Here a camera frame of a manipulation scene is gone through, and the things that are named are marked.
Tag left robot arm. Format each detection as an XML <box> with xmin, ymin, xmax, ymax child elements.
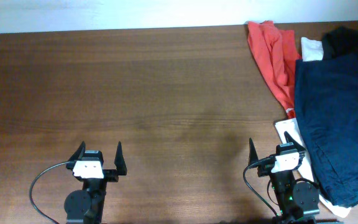
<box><xmin>64</xmin><ymin>142</ymin><xmax>127</xmax><ymax>224</ymax></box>

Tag navy blue shorts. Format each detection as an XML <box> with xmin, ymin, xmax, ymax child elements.
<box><xmin>295</xmin><ymin>54</ymin><xmax>358</xmax><ymax>207</ymax></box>

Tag black garment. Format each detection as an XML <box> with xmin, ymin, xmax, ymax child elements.
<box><xmin>321</xmin><ymin>27</ymin><xmax>358</xmax><ymax>60</ymax></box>

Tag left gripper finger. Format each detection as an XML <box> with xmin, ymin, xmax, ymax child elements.
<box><xmin>114</xmin><ymin>141</ymin><xmax>127</xmax><ymax>175</ymax></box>
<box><xmin>68</xmin><ymin>141</ymin><xmax>86</xmax><ymax>162</ymax></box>

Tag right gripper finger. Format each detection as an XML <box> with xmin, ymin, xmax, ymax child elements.
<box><xmin>284</xmin><ymin>131</ymin><xmax>306</xmax><ymax>152</ymax></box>
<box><xmin>248</xmin><ymin>138</ymin><xmax>259</xmax><ymax>165</ymax></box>

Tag left black cable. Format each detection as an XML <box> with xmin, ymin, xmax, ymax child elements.
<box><xmin>29</xmin><ymin>161</ymin><xmax>74</xmax><ymax>224</ymax></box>

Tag red orange shirt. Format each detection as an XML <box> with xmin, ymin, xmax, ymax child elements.
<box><xmin>247</xmin><ymin>21</ymin><xmax>301</xmax><ymax>119</ymax></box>

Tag right black cable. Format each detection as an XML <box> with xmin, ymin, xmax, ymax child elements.
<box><xmin>242</xmin><ymin>157</ymin><xmax>281</xmax><ymax>218</ymax></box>

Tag black cable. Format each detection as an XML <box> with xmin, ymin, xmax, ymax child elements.
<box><xmin>29</xmin><ymin>161</ymin><xmax>74</xmax><ymax>224</ymax></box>
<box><xmin>242</xmin><ymin>157</ymin><xmax>281</xmax><ymax>218</ymax></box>

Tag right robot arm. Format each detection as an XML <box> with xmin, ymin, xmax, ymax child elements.
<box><xmin>243</xmin><ymin>132</ymin><xmax>319</xmax><ymax>224</ymax></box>

